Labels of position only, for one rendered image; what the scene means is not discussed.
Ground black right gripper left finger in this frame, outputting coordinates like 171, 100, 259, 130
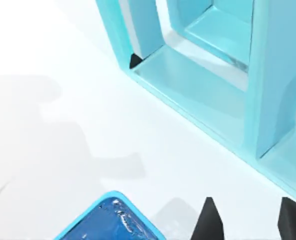
189, 196, 225, 240

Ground blue framed book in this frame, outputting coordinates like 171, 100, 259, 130
53, 190, 166, 240

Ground light blue rack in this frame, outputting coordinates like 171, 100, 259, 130
95, 0, 296, 202

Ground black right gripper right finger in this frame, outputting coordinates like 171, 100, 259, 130
277, 196, 296, 240

